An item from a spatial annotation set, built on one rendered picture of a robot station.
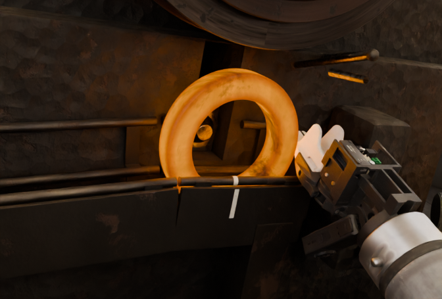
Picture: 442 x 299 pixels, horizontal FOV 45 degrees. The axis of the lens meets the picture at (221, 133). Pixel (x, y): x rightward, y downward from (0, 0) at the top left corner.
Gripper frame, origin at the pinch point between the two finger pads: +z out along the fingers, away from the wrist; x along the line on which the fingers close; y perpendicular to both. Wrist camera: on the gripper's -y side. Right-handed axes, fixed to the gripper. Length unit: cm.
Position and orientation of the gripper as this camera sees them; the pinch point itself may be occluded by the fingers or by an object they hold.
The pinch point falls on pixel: (302, 142)
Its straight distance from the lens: 76.6
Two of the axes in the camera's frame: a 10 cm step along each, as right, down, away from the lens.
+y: 3.0, -7.9, -5.3
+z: -3.5, -6.1, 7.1
